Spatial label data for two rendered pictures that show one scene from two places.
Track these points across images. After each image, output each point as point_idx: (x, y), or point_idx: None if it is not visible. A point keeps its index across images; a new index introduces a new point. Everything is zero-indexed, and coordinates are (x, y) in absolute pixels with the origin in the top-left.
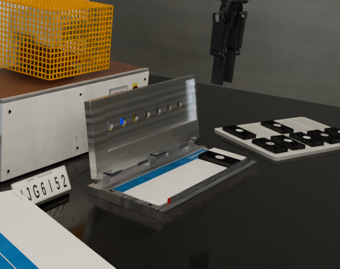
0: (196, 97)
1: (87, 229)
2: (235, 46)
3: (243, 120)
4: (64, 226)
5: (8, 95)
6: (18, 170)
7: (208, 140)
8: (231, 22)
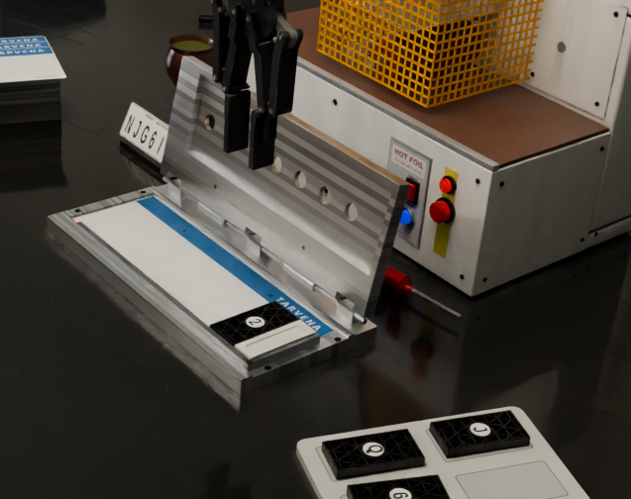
0: (384, 234)
1: (55, 174)
2: (257, 93)
3: None
4: (72, 162)
5: None
6: None
7: (443, 384)
8: (229, 26)
